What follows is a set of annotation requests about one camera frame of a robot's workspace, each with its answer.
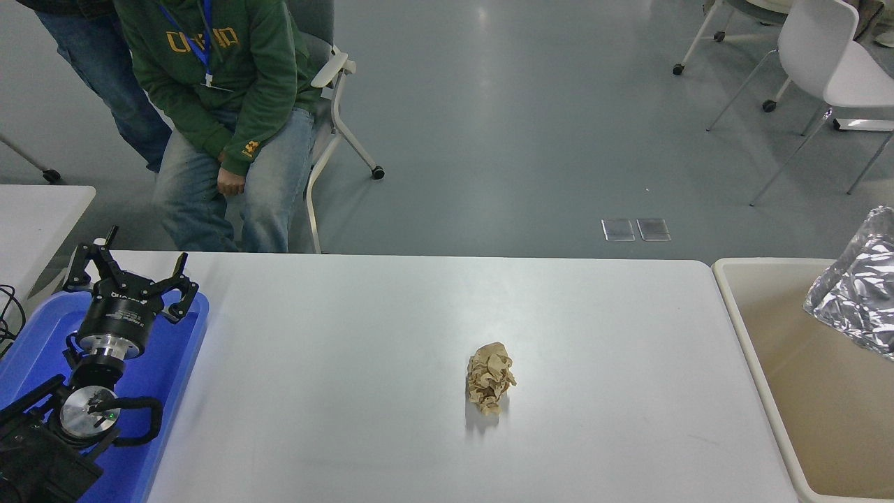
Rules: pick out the seated person's left hand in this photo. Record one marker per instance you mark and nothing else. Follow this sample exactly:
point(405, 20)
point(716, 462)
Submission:
point(230, 185)

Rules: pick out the white-framed chair on casters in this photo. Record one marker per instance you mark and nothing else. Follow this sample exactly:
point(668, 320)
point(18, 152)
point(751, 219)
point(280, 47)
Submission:
point(761, 3)

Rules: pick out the silver foil tray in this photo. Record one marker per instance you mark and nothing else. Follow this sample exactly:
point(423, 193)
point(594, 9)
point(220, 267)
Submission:
point(859, 300)

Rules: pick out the blue plastic tray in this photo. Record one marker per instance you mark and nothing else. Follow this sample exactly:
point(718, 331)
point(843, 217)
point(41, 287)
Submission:
point(167, 377)

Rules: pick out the white side table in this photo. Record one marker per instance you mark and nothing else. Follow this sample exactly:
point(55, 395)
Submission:
point(35, 216)

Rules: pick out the crumpled tan paper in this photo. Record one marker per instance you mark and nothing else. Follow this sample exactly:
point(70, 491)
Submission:
point(490, 377)

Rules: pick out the white plastic chair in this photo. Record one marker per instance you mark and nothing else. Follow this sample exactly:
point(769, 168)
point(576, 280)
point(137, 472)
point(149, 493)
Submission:
point(817, 42)

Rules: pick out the seated person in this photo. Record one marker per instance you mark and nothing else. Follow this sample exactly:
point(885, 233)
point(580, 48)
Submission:
point(223, 77)

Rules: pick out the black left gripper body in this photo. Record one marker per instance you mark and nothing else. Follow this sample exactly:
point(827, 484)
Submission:
point(120, 314)

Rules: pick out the chair leg with caster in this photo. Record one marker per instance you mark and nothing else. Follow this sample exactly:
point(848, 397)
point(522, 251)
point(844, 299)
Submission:
point(50, 175)

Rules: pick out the large pale plastic bin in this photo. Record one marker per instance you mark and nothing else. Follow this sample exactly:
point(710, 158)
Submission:
point(803, 405)

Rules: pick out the clear floor plate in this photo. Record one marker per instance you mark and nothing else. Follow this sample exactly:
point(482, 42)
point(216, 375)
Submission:
point(653, 229)
point(618, 230)

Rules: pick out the gray chair with white armrest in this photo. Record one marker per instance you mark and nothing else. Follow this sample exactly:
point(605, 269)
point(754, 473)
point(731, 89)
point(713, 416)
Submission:
point(335, 70)

